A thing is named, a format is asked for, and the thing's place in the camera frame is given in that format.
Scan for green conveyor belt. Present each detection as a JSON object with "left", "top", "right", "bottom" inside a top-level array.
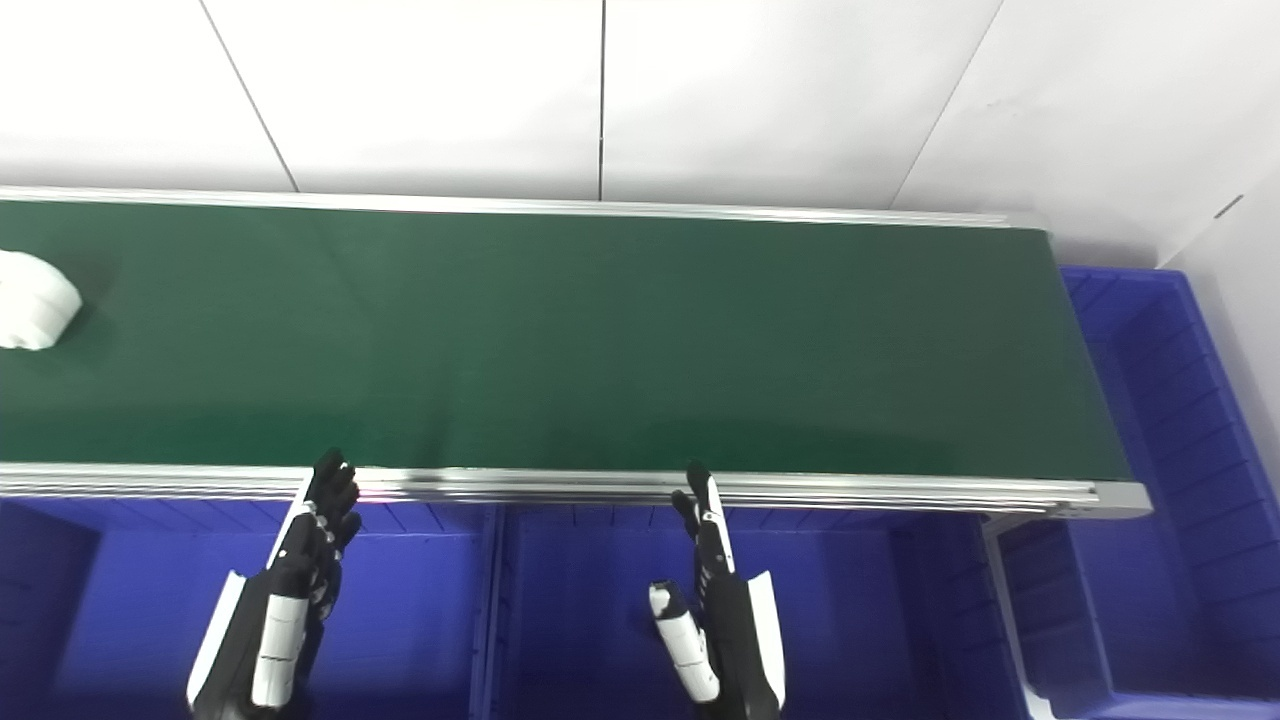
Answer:
[{"left": 0, "top": 200, "right": 1133, "bottom": 482}]

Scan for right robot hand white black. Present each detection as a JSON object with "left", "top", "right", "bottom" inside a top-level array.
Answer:
[{"left": 648, "top": 462, "right": 787, "bottom": 720}]

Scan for large blue plastic bin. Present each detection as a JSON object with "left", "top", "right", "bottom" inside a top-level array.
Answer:
[{"left": 998, "top": 265, "right": 1280, "bottom": 720}]

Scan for grey conveyor leg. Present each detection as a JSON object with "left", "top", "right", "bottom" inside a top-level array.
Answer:
[{"left": 980, "top": 513, "right": 1057, "bottom": 720}]

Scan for aluminium conveyor side rail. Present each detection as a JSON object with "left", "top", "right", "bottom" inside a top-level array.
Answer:
[
  {"left": 0, "top": 186, "right": 1049, "bottom": 231},
  {"left": 0, "top": 462, "right": 1154, "bottom": 519}
]

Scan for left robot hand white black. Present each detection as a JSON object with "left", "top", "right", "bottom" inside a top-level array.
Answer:
[{"left": 187, "top": 449, "right": 362, "bottom": 720}]

